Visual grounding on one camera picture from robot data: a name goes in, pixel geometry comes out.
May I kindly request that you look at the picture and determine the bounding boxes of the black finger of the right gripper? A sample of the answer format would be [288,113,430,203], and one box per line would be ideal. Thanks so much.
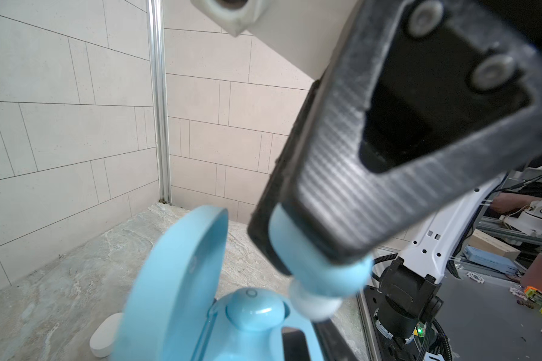
[248,1,542,275]

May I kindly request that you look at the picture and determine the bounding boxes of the blue earbud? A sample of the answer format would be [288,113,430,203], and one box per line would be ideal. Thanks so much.
[226,287,287,332]
[268,205,374,322]

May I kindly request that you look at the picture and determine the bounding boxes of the blue earbud charging case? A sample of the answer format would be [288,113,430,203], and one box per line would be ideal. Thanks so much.
[111,205,324,360]

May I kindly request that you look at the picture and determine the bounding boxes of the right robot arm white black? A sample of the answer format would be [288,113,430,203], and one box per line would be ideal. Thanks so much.
[248,1,542,340]

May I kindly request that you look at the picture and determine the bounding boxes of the white earbud charging case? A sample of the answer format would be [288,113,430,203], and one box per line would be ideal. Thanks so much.
[89,312,123,359]

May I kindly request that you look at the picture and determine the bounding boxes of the person with glasses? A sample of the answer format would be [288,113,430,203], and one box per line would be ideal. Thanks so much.
[486,193,542,218]

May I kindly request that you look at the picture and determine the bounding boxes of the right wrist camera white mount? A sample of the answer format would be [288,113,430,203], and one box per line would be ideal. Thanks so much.
[191,0,358,80]

